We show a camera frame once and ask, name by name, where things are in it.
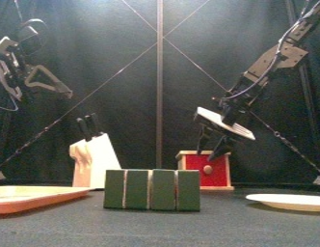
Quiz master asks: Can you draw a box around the red wooden drawer box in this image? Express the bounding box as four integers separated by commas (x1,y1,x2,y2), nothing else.
175,150,236,192

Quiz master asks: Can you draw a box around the green sliced toy vegetable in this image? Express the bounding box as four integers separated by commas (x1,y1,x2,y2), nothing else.
103,168,203,213

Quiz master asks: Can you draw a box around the white round plate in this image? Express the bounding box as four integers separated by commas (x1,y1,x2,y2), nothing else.
246,192,320,213

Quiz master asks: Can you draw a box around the pink plastic tray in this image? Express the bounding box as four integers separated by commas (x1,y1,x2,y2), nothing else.
0,184,97,215

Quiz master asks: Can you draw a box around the black knife handle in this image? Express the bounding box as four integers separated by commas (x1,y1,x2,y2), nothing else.
89,112,105,136
85,114,96,136
77,117,93,143

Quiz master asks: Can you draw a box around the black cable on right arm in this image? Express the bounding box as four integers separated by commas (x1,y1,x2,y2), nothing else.
221,0,320,100

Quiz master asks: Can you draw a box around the grey vertical frame pole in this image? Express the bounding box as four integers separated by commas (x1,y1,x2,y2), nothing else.
156,0,165,169

